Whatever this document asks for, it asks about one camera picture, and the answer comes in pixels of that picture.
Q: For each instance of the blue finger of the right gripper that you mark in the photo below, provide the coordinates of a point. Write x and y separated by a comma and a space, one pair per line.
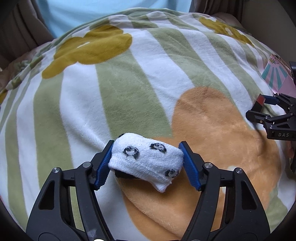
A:
281, 100
257, 117

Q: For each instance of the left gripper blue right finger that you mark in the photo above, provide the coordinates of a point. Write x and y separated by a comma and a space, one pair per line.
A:
243, 216

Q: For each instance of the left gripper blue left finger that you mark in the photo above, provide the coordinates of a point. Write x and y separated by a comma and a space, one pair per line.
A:
52, 216

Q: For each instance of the dark red lipstick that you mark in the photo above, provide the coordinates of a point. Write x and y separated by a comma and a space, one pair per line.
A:
259, 104

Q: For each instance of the white panda sock roll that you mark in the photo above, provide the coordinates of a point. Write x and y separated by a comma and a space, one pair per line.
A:
147, 159

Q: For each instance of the person's right hand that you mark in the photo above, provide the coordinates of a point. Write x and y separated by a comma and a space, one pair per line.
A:
290, 151

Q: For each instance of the cardboard box pink patterned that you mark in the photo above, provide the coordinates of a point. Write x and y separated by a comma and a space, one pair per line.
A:
278, 76

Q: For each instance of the floral striped blanket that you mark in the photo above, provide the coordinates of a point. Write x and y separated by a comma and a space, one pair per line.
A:
164, 75

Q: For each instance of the right brown curtain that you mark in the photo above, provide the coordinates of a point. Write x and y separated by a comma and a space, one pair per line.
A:
210, 7

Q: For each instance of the brown curtain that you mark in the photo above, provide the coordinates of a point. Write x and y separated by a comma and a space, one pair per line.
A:
21, 6
210, 7

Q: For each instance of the left brown curtain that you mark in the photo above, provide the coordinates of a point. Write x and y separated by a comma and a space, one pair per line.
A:
21, 6

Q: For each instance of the light blue sheet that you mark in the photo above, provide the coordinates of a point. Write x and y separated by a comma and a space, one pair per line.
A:
61, 16

